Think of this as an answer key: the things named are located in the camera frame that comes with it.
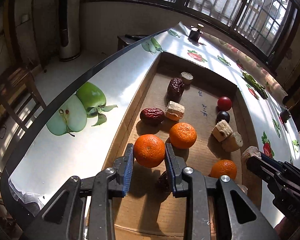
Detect white cylindrical appliance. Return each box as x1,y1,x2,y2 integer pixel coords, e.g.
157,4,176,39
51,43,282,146
57,0,81,62

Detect small dark date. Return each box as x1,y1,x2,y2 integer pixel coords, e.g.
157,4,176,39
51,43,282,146
156,171,171,193

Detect round beige cake front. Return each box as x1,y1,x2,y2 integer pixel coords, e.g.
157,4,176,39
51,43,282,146
180,72,193,86

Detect red cherry tomato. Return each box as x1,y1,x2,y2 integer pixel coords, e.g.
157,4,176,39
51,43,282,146
217,96,232,111

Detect wooden chair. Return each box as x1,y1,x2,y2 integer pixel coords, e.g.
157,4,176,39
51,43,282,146
0,67,46,132

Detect cardboard box tray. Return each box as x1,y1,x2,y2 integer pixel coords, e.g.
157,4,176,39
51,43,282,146
86,51,263,240

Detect green leafy vegetable bunch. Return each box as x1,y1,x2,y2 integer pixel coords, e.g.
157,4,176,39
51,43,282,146
242,72,268,99

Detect orange tangerine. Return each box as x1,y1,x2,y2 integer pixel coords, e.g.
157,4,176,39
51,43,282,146
133,134,165,168
169,122,197,150
209,159,237,180

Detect fruit print tablecloth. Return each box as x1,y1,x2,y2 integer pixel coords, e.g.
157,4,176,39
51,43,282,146
8,22,300,228

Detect beige cake chunk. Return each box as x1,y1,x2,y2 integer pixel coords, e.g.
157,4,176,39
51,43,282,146
222,132,243,152
211,120,233,142
165,101,185,121

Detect dark jar with cork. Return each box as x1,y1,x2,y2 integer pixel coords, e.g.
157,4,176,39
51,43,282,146
188,23,204,42

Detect dark purple cherry tomato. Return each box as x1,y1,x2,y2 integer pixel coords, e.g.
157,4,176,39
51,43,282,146
216,111,230,123

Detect large dark brown date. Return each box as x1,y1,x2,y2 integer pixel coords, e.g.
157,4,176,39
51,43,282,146
167,77,185,102

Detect black container with stick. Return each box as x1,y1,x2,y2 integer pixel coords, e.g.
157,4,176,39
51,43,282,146
279,107,291,123

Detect red jujube date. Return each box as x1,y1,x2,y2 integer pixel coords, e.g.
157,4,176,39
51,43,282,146
140,108,165,126

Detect round beige cake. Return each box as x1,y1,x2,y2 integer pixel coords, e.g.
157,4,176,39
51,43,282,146
241,146,261,164
180,72,193,86

